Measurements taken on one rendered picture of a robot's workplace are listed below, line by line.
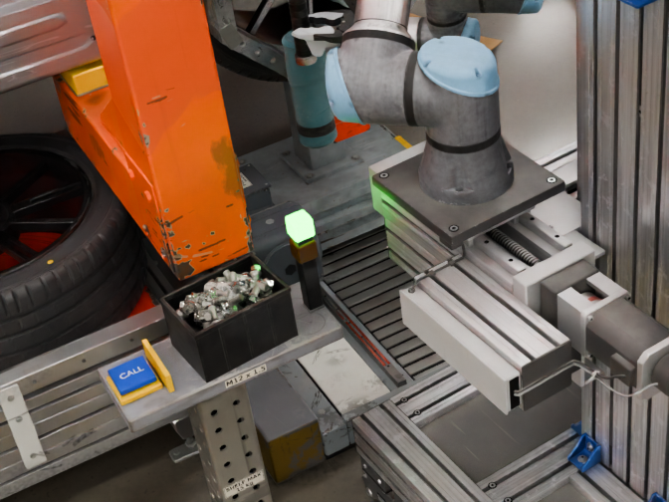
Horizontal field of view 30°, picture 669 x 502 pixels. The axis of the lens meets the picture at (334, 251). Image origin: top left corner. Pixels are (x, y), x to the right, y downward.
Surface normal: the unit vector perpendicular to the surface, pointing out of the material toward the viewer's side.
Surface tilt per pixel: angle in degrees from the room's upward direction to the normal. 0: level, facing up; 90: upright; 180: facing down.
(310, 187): 0
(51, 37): 90
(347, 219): 90
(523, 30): 0
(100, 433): 90
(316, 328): 0
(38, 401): 90
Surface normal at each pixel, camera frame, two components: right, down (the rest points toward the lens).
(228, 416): 0.47, 0.49
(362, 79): -0.29, -0.06
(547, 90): -0.12, -0.79
